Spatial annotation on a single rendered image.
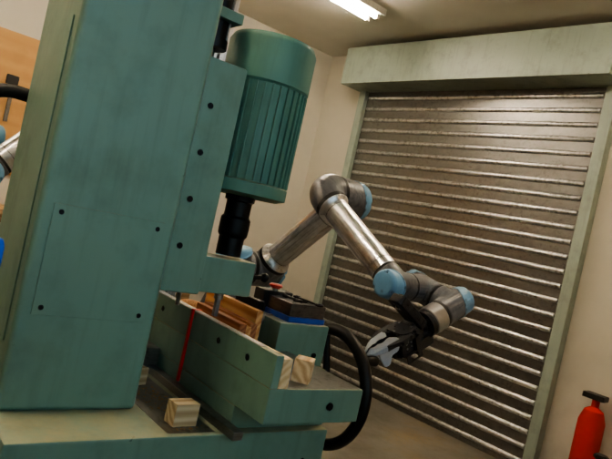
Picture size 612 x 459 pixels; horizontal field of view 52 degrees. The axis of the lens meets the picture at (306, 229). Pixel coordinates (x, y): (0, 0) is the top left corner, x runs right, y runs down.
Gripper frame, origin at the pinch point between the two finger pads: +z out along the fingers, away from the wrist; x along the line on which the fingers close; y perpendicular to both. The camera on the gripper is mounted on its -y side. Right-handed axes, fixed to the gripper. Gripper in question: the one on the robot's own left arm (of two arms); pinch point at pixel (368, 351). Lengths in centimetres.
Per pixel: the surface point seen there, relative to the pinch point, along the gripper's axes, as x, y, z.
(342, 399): -23.8, -11.8, 25.8
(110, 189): -6, -56, 49
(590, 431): 54, 162, -180
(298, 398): -23.8, -17.0, 34.5
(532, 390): 98, 161, -193
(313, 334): -0.8, -11.8, 14.2
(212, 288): 1.3, -30.7, 33.0
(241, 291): 1.3, -27.3, 27.2
